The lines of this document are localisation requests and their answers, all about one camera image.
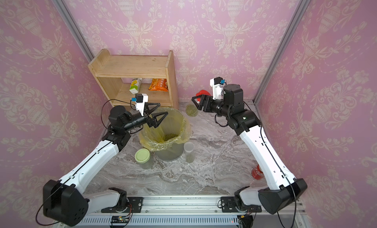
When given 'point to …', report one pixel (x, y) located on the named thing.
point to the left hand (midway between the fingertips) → (163, 110)
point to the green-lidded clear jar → (143, 157)
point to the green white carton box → (135, 85)
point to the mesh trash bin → (171, 153)
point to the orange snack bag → (159, 84)
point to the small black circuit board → (119, 219)
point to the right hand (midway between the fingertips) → (198, 98)
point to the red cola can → (257, 172)
